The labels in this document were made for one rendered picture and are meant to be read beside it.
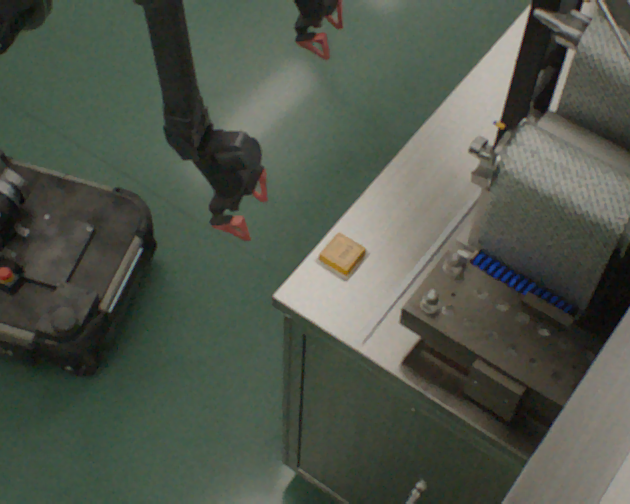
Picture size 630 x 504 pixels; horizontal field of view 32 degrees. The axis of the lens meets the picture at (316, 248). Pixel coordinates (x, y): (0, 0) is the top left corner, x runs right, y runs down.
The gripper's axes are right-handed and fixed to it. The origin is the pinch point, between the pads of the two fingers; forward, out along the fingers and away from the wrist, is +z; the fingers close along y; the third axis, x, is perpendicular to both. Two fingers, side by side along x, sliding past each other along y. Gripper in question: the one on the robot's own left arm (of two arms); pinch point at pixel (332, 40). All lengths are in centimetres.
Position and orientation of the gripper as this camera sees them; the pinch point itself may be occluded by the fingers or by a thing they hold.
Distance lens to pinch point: 237.7
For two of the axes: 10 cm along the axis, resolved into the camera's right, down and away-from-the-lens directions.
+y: 3.1, -7.8, 5.4
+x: -8.4, 0.4, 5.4
